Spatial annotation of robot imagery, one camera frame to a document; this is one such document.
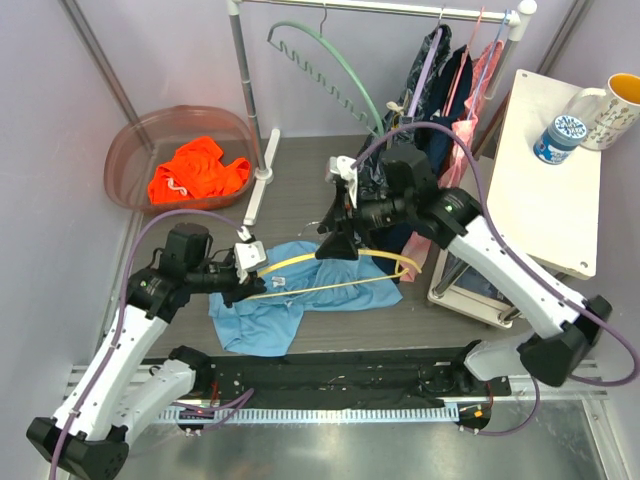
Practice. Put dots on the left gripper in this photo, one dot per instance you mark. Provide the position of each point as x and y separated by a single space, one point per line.
241 291

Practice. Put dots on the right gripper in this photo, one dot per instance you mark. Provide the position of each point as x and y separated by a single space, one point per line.
339 246

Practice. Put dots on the light blue shorts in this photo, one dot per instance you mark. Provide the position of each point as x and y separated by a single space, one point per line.
264 329

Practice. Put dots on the yellow hanger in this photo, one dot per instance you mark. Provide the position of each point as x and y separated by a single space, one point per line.
295 275

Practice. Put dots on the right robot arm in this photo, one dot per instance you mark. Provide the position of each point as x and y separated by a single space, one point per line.
563 333

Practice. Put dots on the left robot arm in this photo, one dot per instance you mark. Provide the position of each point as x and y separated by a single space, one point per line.
91 433

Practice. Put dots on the dark patterned shorts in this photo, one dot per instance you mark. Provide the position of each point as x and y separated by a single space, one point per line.
372 181

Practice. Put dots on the orange shorts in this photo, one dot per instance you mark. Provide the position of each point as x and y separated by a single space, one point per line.
195 172

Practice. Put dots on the navy blue shorts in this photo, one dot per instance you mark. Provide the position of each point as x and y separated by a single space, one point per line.
401 238

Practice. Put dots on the purple hanger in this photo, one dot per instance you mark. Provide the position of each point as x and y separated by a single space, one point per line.
425 68

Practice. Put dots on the green hanger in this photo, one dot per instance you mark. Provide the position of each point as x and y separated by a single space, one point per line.
335 76

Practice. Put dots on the pink hanger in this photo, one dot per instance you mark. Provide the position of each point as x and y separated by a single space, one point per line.
459 71

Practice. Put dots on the blue hanger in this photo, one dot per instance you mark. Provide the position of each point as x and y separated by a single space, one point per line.
484 65

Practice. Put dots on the pink shorts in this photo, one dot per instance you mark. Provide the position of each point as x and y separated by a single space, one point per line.
448 159

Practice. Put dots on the blue book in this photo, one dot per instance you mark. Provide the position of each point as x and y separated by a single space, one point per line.
472 284

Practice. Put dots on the translucent pink laundry basket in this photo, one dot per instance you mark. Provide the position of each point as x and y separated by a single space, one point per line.
139 148

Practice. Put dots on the white side table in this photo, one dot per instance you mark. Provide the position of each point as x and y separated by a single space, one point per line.
549 212

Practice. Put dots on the blue lidded jar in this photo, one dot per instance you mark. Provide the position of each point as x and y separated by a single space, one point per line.
561 137

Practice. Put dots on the white floral mug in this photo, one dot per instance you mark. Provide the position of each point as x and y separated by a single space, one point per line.
608 112

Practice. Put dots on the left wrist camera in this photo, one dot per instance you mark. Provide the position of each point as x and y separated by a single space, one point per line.
249 253

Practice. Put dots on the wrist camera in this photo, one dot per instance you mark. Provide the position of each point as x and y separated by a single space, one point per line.
342 169
249 253

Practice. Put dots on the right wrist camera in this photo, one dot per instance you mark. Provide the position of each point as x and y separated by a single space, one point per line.
342 169

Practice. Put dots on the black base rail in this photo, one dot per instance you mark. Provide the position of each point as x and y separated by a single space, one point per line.
357 380

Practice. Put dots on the white slotted cable duct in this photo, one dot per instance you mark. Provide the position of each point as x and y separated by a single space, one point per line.
448 413

